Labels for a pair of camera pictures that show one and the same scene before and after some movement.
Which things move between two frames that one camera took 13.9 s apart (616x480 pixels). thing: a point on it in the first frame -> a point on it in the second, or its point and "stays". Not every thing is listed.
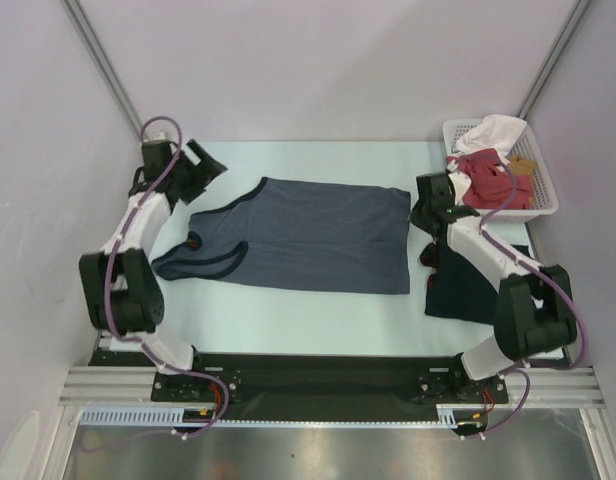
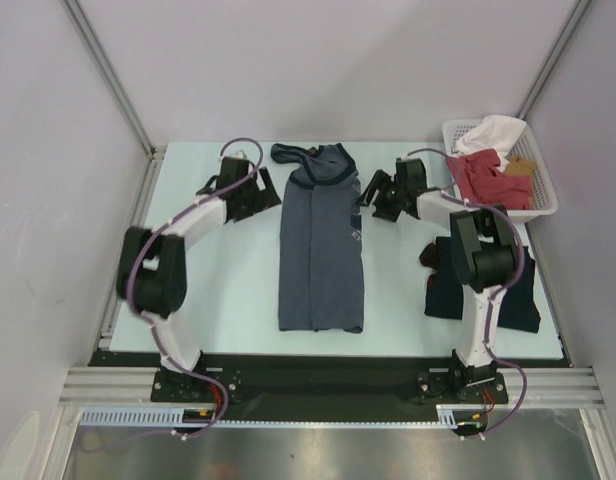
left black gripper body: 191,182 -> 252,199
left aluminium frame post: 76,13 stays
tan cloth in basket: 519,166 stays
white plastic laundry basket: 545,200 stays
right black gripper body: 419,212 -> 388,203
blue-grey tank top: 301,234 -> 321,261
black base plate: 315,387 stays
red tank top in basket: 490,185 stays
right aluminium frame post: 554,57 stays
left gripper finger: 195,155 -> 269,195
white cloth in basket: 496,132 stays
